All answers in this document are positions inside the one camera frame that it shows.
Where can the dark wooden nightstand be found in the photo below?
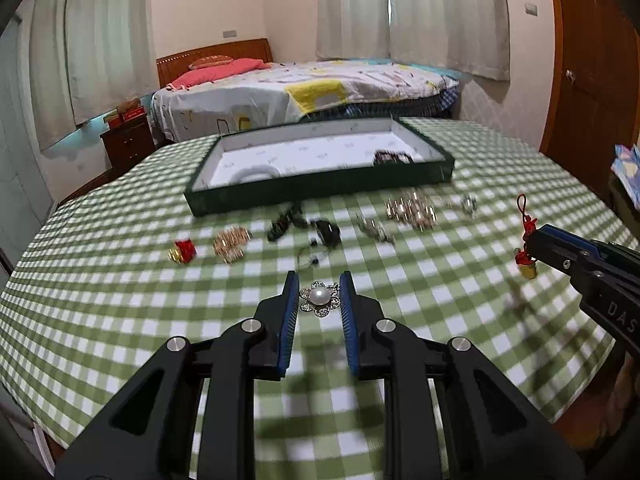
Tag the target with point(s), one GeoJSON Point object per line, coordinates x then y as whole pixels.
{"type": "Point", "coordinates": [127, 145]}

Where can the pearl flower brooch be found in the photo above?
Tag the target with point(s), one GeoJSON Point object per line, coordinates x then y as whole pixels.
{"type": "Point", "coordinates": [316, 297]}

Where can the white bangle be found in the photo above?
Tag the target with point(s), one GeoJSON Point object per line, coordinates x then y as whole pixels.
{"type": "Point", "coordinates": [239, 175]}

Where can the wide white curtain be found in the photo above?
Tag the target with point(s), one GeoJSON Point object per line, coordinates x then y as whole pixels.
{"type": "Point", "coordinates": [450, 15]}
{"type": "Point", "coordinates": [110, 40]}

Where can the red tassel gold bell charm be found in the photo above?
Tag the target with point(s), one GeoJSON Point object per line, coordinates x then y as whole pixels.
{"type": "Point", "coordinates": [526, 267]}

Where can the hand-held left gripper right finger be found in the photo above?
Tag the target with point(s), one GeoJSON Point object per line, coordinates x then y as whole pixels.
{"type": "Point", "coordinates": [350, 325]}

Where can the black knot ornament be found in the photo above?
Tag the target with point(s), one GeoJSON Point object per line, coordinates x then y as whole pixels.
{"type": "Point", "coordinates": [278, 227]}

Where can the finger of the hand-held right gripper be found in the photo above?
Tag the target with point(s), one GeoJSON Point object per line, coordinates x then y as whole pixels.
{"type": "Point", "coordinates": [570, 236]}
{"type": "Point", "coordinates": [555, 257]}

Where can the small silver brooch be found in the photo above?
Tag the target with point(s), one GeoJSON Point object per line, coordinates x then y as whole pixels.
{"type": "Point", "coordinates": [466, 204]}

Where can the blue plaid bed cover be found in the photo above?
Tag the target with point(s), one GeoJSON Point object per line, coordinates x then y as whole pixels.
{"type": "Point", "coordinates": [400, 107]}

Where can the green checkered tablecloth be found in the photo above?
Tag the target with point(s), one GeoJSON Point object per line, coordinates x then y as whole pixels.
{"type": "Point", "coordinates": [150, 310]}

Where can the blue patterned packet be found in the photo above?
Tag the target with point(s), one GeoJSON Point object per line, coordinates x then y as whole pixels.
{"type": "Point", "coordinates": [627, 162]}

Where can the wooden headboard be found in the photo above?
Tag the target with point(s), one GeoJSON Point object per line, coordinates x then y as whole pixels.
{"type": "Point", "coordinates": [175, 62]}

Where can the red box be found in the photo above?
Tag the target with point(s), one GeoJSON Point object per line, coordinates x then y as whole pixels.
{"type": "Point", "coordinates": [131, 112]}

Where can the small green box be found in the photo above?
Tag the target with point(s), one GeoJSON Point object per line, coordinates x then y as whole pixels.
{"type": "Point", "coordinates": [111, 121]}

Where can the silver hair clip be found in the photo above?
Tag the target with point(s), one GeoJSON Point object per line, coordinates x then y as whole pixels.
{"type": "Point", "coordinates": [375, 230]}

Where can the dark green jewelry tray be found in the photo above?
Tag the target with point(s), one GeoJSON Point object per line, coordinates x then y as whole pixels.
{"type": "Point", "coordinates": [300, 152]}

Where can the pink pillow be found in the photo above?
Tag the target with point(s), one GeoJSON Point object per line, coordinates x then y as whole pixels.
{"type": "Point", "coordinates": [225, 71]}

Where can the wall light switch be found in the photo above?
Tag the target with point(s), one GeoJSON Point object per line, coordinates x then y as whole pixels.
{"type": "Point", "coordinates": [532, 10]}

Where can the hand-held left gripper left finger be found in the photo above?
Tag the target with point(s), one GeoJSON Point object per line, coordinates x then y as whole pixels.
{"type": "Point", "coordinates": [289, 320]}

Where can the narrow white curtain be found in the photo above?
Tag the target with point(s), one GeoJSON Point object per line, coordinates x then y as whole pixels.
{"type": "Point", "coordinates": [50, 70]}
{"type": "Point", "coordinates": [350, 10]}

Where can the gold cluster brooch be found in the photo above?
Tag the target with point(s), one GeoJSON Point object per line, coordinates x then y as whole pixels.
{"type": "Point", "coordinates": [410, 210]}

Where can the patterned orange pillow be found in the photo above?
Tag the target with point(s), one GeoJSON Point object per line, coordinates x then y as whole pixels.
{"type": "Point", "coordinates": [210, 62]}

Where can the grey wardrobe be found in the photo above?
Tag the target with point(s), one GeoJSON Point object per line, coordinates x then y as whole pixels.
{"type": "Point", "coordinates": [20, 160]}

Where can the bed with patterned cover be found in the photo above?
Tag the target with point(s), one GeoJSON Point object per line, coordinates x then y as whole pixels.
{"type": "Point", "coordinates": [250, 100]}

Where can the small red gold charm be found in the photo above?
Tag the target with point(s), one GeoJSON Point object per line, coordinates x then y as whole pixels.
{"type": "Point", "coordinates": [184, 249]}

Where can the wooden door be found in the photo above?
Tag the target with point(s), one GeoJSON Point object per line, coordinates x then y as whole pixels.
{"type": "Point", "coordinates": [590, 60]}

